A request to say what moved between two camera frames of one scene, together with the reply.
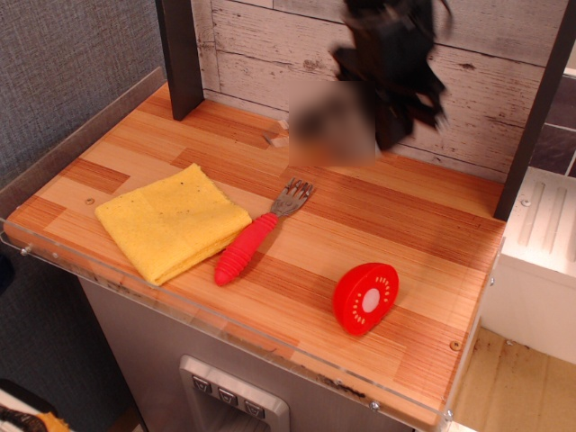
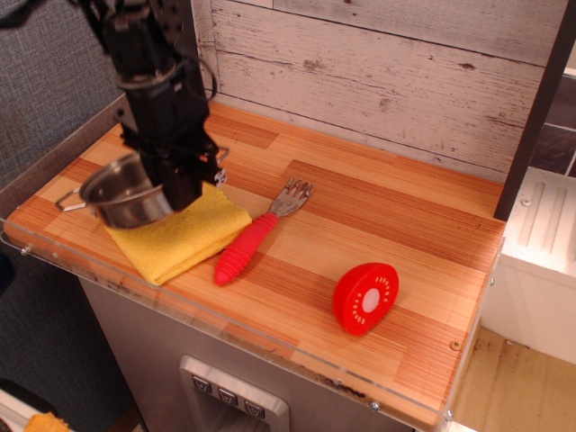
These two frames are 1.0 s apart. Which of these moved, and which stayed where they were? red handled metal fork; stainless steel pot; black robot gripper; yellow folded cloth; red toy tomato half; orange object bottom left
Moved: stainless steel pot; black robot gripper
Stayed: red handled metal fork; orange object bottom left; yellow folded cloth; red toy tomato half
